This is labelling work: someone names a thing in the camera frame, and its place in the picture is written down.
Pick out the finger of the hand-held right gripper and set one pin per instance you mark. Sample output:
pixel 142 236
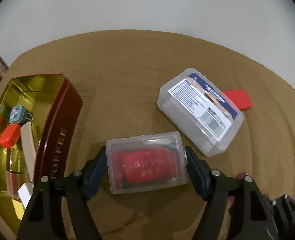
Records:
pixel 287 210

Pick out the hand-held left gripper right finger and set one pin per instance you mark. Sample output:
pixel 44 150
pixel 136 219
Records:
pixel 200 175

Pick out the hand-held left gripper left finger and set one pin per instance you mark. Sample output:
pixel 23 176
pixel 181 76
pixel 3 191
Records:
pixel 95 175

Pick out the small clear box red pouch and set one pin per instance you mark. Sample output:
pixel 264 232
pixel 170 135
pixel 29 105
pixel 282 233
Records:
pixel 142 165

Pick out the red tin box gold interior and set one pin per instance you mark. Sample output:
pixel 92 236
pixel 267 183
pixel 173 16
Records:
pixel 57 130

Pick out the small white printed block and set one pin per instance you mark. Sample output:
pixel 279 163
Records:
pixel 25 192

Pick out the pink small item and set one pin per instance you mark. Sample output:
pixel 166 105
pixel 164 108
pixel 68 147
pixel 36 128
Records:
pixel 242 175

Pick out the large clear labelled plastic box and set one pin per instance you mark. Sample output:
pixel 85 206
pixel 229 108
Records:
pixel 200 105

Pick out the beige and pink rectangular block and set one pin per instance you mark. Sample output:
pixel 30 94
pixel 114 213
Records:
pixel 27 142

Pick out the red rectangular block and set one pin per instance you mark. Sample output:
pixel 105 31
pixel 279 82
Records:
pixel 240 98

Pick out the small red case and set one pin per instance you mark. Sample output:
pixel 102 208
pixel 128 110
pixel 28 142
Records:
pixel 10 136

